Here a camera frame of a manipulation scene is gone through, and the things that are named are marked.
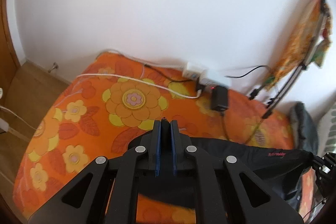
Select green striped white pillow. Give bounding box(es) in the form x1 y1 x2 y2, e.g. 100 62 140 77
317 105 336 157

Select white power strip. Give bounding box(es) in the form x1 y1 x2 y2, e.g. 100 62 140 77
182 62 232 88

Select black thin cable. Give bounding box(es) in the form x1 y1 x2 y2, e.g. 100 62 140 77
221 64 271 140

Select orange floral bed sheet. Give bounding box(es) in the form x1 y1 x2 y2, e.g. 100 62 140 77
13 53 294 219

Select dark folded clothes stack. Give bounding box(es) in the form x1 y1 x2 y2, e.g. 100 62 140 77
289 102 319 155

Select black pants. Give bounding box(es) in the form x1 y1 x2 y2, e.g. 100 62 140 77
139 137 313 210

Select silver folded tripod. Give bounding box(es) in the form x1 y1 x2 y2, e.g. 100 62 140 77
249 10 327 121

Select white charging cable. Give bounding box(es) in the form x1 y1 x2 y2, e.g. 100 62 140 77
71 48 203 100

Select black power adapter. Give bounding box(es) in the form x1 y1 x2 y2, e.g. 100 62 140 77
210 86 228 112

